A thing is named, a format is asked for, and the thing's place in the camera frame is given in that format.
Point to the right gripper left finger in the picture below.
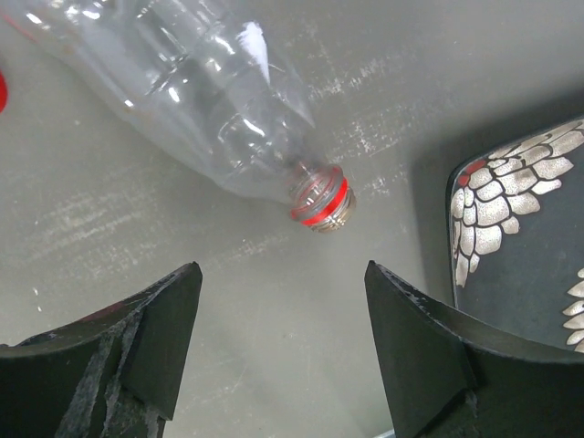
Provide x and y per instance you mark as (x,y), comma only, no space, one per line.
(114,373)

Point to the red bottle cap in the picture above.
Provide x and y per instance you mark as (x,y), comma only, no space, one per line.
(3,92)

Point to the clear plastic bottle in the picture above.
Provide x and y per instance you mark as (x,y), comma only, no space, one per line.
(207,84)

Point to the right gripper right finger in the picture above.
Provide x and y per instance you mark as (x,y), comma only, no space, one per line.
(447,374)

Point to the black floral square plate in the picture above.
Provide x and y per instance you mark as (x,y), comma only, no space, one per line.
(515,224)

